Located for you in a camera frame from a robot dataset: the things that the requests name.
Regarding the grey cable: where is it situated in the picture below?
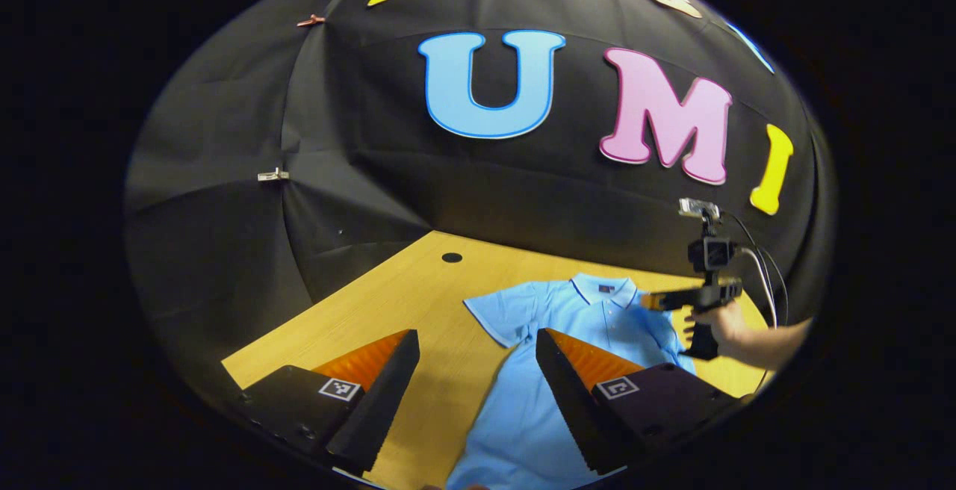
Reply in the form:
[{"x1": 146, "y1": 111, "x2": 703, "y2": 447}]
[{"x1": 737, "y1": 245, "x2": 780, "y2": 329}]

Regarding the black cable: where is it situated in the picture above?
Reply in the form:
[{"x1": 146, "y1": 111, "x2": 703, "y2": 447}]
[{"x1": 719, "y1": 209, "x2": 790, "y2": 324}]

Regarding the black backdrop cloth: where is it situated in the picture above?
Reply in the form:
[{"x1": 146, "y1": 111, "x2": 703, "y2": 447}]
[{"x1": 123, "y1": 0, "x2": 837, "y2": 401}]

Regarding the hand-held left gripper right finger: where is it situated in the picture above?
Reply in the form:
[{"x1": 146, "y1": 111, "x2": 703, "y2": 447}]
[{"x1": 535, "y1": 328, "x2": 748, "y2": 476}]

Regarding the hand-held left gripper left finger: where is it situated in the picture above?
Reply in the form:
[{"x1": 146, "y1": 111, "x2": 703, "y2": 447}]
[{"x1": 239, "y1": 329, "x2": 420, "y2": 476}]

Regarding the light blue T-shirt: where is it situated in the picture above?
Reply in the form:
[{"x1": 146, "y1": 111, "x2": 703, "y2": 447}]
[{"x1": 446, "y1": 273, "x2": 699, "y2": 490}]

